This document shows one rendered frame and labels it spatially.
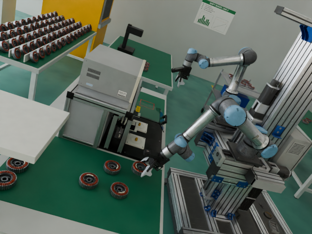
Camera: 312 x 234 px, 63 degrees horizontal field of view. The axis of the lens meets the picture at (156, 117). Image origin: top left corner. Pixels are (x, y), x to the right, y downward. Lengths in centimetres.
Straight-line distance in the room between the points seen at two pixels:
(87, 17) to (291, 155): 435
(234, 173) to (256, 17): 576
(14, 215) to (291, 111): 192
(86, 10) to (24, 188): 431
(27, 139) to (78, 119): 73
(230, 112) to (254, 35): 601
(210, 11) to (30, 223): 646
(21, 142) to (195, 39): 641
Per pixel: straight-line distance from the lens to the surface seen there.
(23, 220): 143
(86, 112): 177
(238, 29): 733
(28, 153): 106
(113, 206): 155
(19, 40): 333
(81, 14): 547
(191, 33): 715
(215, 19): 717
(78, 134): 187
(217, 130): 240
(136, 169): 166
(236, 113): 155
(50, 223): 143
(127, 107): 173
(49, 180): 160
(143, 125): 227
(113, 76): 176
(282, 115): 218
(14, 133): 115
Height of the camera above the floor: 190
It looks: 26 degrees down
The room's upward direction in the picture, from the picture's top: 22 degrees clockwise
